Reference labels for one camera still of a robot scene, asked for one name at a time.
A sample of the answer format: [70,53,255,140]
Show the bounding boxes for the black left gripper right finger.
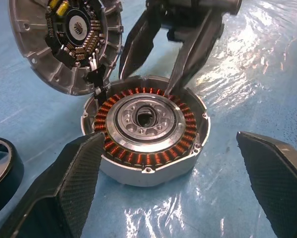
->
[236,131,297,238]

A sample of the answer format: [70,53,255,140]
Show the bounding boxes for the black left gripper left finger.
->
[0,132,106,238]

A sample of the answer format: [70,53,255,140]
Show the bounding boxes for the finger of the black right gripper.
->
[118,0,162,80]
[164,9,225,96]

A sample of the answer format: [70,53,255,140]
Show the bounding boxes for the black spoked rotor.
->
[0,135,25,220]

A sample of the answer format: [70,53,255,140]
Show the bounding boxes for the silver motor housing copper windings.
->
[80,75,211,187]

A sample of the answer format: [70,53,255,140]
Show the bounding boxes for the grey finned rotor disc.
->
[8,0,124,96]

